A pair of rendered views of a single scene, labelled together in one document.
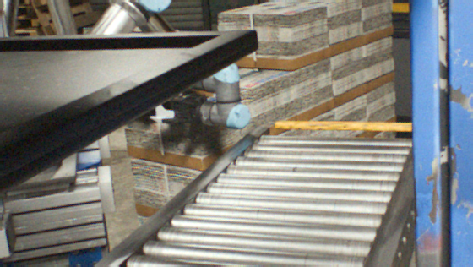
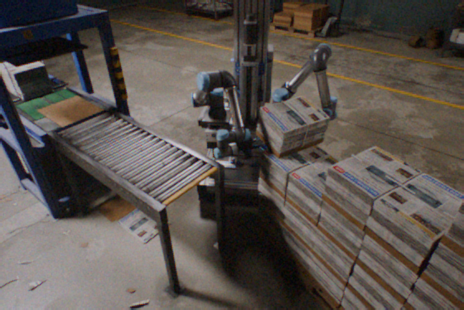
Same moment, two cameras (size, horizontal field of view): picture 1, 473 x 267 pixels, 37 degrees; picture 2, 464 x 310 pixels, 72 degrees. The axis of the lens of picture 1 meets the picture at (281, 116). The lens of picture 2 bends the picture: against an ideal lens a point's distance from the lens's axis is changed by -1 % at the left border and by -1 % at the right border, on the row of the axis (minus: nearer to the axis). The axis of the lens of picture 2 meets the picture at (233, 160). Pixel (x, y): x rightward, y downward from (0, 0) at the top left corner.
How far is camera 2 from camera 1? 3.19 m
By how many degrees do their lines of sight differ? 98
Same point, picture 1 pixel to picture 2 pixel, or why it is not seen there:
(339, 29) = (381, 227)
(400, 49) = not seen: outside the picture
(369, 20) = (442, 273)
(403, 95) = not seen: outside the picture
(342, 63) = (379, 253)
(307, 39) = (342, 197)
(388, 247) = (89, 159)
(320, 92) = (344, 238)
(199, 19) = not seen: outside the picture
